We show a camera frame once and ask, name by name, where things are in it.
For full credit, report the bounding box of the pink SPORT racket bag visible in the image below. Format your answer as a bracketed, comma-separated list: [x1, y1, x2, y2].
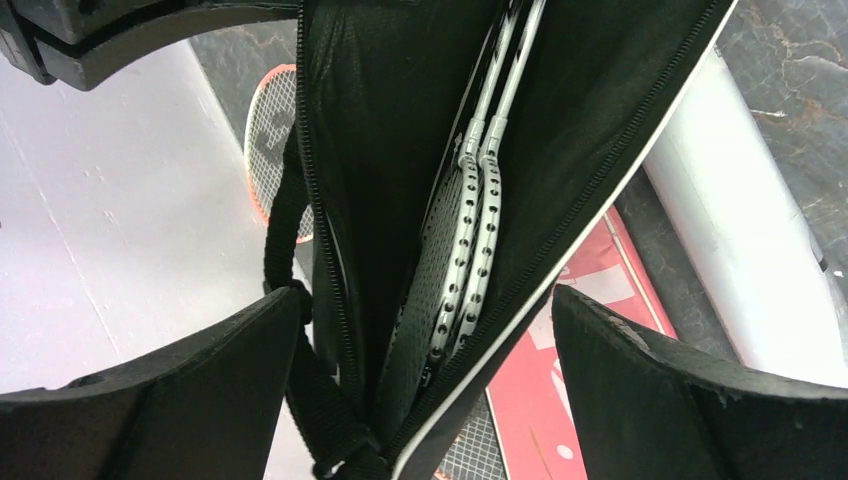
[487, 207, 677, 479]

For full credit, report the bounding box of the white shuttlecock tube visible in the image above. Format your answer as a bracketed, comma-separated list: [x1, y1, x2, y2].
[645, 52, 847, 387]

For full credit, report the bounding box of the pink frame badminton racket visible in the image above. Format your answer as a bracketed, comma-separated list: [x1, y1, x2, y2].
[243, 64, 314, 244]

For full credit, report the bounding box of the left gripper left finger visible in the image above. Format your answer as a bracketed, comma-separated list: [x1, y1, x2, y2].
[1, 289, 300, 479]

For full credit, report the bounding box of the black SPORT racket bag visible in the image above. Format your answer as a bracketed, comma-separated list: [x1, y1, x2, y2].
[286, 1, 733, 479]

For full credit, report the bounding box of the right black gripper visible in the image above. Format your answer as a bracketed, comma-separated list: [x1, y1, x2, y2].
[1, 0, 299, 91]

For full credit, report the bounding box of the white frame badminton racket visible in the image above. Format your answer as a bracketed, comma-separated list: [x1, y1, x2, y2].
[380, 1, 525, 393]

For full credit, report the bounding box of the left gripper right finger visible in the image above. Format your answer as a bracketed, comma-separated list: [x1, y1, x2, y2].
[552, 286, 847, 479]

